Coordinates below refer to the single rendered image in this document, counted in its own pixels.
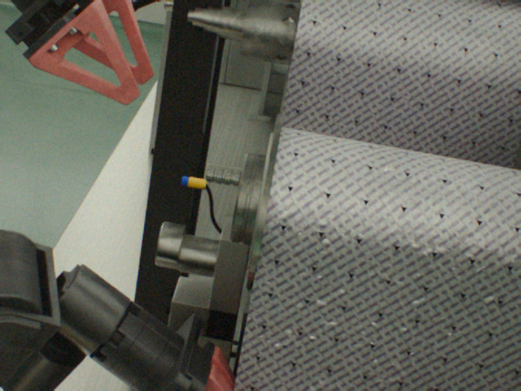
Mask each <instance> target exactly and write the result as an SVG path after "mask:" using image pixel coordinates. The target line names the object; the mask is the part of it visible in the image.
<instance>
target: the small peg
mask: <svg viewBox="0 0 521 391"><path fill-rule="evenodd" d="M240 176H241V170H233V169H232V168H224V167H220V166H219V167H216V166H215V165H209V166H208V167H207V171H206V176H205V180H206V181H207V182H215V183H217V184H224V185H232V186H234V187H238V186H239V183H240Z"/></svg>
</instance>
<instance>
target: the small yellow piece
mask: <svg viewBox="0 0 521 391"><path fill-rule="evenodd" d="M181 185H185V186H188V187H192V188H197V189H206V191H207V193H208V195H209V210H210V216H211V220H212V223H213V225H214V227H215V228H216V229H217V231H218V232H219V233H220V234H221V233H222V230H221V229H220V227H219V226H218V224H217V222H216V219H215V217H214V211H213V198H212V192H211V190H210V188H209V186H208V185H207V181H206V180H205V179H200V178H193V177H190V178H189V177H186V176H183V177H182V180H181Z"/></svg>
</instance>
